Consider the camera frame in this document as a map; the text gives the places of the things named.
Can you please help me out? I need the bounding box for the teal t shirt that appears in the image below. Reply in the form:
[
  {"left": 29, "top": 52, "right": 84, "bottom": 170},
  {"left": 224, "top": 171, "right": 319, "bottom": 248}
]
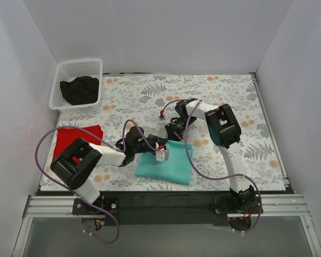
[{"left": 135, "top": 140, "right": 192, "bottom": 185}]

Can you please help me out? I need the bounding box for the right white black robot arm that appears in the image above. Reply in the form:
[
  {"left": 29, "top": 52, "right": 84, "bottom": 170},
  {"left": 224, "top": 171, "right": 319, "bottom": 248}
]
[{"left": 165, "top": 98, "right": 257, "bottom": 213}]

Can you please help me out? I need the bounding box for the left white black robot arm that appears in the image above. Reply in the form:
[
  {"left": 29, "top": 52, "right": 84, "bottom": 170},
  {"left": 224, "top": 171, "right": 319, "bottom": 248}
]
[{"left": 50, "top": 126, "right": 169, "bottom": 214}]

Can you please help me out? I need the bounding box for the floral patterned table cloth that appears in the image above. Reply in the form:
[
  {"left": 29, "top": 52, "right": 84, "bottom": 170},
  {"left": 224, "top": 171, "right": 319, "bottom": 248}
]
[{"left": 58, "top": 75, "right": 288, "bottom": 191}]

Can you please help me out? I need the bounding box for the red folded t shirt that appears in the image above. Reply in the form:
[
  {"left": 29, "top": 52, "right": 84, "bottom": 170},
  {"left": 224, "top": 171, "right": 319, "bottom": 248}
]
[{"left": 52, "top": 125, "right": 103, "bottom": 160}]

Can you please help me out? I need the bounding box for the black crumpled t shirt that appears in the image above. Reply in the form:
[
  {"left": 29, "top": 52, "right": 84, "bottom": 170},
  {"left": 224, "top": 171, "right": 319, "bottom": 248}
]
[{"left": 60, "top": 76, "right": 99, "bottom": 105}]

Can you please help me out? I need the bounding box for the white plastic basket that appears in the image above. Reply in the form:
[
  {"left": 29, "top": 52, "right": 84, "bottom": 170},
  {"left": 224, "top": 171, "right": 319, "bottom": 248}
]
[{"left": 49, "top": 58, "right": 103, "bottom": 114}]

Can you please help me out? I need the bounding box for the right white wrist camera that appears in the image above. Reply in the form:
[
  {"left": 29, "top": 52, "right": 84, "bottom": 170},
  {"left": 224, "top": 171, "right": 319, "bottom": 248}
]
[{"left": 158, "top": 109, "right": 169, "bottom": 124}]

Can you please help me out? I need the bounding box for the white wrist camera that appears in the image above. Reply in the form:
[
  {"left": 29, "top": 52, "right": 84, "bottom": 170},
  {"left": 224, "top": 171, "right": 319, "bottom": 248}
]
[
  {"left": 158, "top": 109, "right": 169, "bottom": 124},
  {"left": 155, "top": 144, "right": 169, "bottom": 162}
]

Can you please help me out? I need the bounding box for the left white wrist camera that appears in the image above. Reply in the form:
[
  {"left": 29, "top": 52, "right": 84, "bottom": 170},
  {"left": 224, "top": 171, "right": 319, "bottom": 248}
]
[{"left": 155, "top": 144, "right": 169, "bottom": 162}]

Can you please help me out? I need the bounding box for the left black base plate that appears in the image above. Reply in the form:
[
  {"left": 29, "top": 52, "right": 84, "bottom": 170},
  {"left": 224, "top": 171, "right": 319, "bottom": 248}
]
[{"left": 72, "top": 197, "right": 120, "bottom": 215}]

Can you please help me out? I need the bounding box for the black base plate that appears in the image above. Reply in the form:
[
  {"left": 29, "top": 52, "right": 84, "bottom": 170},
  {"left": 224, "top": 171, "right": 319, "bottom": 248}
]
[
  {"left": 210, "top": 194, "right": 260, "bottom": 214},
  {"left": 72, "top": 197, "right": 120, "bottom": 215}
]

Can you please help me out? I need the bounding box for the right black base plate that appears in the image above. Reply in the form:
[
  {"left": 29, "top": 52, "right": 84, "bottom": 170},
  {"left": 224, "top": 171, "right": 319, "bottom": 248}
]
[{"left": 210, "top": 194, "right": 260, "bottom": 214}]

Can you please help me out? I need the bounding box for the aluminium frame rail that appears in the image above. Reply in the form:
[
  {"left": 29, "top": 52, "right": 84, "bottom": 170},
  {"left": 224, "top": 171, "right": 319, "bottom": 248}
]
[{"left": 23, "top": 194, "right": 310, "bottom": 217}]

